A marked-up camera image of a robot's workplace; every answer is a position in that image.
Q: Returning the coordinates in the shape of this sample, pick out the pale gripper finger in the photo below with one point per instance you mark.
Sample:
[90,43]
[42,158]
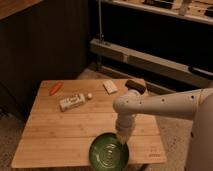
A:
[122,139]

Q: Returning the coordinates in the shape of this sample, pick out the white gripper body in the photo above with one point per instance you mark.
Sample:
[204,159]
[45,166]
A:
[125,125]

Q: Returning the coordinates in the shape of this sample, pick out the green ceramic bowl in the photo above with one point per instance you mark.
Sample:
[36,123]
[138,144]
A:
[106,153]

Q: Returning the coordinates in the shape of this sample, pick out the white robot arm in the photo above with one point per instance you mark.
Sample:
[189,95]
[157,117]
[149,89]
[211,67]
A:
[195,105]

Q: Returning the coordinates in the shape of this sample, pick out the black rectangular object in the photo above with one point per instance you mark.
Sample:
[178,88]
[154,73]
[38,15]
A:
[130,84]

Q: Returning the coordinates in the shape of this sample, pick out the wooden table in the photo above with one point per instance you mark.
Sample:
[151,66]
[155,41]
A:
[52,138]

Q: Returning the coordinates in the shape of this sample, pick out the white bottle lying down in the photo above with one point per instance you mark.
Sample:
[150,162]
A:
[74,101]

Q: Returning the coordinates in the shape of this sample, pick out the orange carrot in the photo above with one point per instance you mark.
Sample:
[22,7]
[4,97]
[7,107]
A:
[55,88]

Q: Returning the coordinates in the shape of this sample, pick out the metal shelf rack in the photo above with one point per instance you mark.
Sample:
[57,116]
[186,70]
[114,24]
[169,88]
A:
[153,40]

